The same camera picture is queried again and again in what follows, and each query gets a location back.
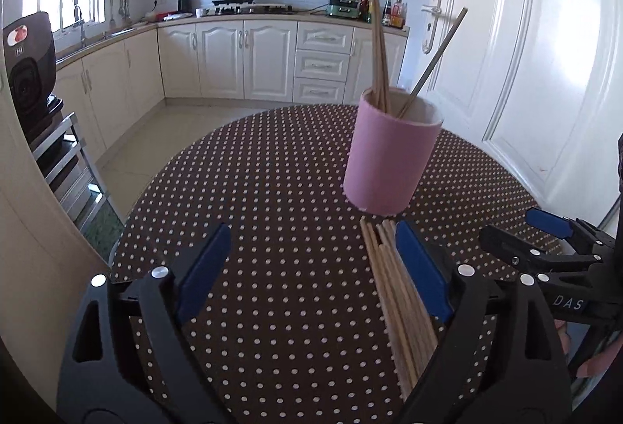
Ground metal faucet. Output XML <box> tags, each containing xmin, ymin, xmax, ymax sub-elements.
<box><xmin>73</xmin><ymin>4</ymin><xmax>89</xmax><ymax>46</ymax></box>

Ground pink cup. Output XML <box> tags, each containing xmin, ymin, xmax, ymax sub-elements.
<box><xmin>343</xmin><ymin>87</ymin><xmax>443</xmax><ymax>216</ymax></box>

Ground metal door handle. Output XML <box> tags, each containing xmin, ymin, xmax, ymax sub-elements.
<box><xmin>421</xmin><ymin>0</ymin><xmax>443</xmax><ymax>55</ymax></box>

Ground green countertop appliance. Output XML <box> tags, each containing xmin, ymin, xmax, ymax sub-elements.
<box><xmin>327</xmin><ymin>0</ymin><xmax>362</xmax><ymax>20</ymax></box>

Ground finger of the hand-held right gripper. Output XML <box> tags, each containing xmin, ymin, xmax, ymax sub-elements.
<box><xmin>527</xmin><ymin>206</ymin><xmax>618</xmax><ymax>255</ymax></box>
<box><xmin>479</xmin><ymin>224</ymin><xmax>598</xmax><ymax>283</ymax></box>

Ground cream drawer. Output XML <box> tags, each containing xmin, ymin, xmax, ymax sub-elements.
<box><xmin>296</xmin><ymin>21</ymin><xmax>354</xmax><ymax>54</ymax></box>
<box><xmin>293</xmin><ymin>77</ymin><xmax>347</xmax><ymax>104</ymax></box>
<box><xmin>294</xmin><ymin>50</ymin><xmax>350</xmax><ymax>79</ymax></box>

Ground person's right forearm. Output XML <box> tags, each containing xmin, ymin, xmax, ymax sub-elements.
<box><xmin>578</xmin><ymin>345</ymin><xmax>623</xmax><ymax>378</ymax></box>

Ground metal storage rack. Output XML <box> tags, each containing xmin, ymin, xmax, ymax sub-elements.
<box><xmin>29</xmin><ymin>95</ymin><xmax>122</xmax><ymax>240</ymax></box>

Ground cream base cabinets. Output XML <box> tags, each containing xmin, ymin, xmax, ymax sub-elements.
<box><xmin>53</xmin><ymin>18</ymin><xmax>408</xmax><ymax>162</ymax></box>

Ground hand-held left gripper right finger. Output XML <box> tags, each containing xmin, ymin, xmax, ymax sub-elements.
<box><xmin>395</xmin><ymin>220</ymin><xmax>571</xmax><ymax>424</ymax></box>

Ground white door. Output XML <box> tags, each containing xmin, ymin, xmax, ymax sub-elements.
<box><xmin>399</xmin><ymin>0</ymin><xmax>623</xmax><ymax>220</ymax></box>

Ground gas stove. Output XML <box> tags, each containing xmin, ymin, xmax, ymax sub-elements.
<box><xmin>202</xmin><ymin>2</ymin><xmax>295</xmax><ymax>17</ymax></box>

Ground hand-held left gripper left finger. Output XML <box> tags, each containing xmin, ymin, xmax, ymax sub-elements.
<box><xmin>57</xmin><ymin>223</ymin><xmax>233</xmax><ymax>424</ymax></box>

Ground kitchen countertop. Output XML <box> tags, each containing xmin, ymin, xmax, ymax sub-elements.
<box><xmin>55</xmin><ymin>12</ymin><xmax>410</xmax><ymax>65</ymax></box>

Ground brown polka-dot tablecloth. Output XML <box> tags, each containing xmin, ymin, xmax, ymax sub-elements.
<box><xmin>111</xmin><ymin>104</ymin><xmax>565</xmax><ymax>424</ymax></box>

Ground black air fryer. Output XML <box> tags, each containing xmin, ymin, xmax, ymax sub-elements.
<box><xmin>2</xmin><ymin>12</ymin><xmax>58</xmax><ymax>135</ymax></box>

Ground pile of wooden chopsticks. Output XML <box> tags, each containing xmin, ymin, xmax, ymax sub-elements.
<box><xmin>360</xmin><ymin>218</ymin><xmax>439</xmax><ymax>401</ymax></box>

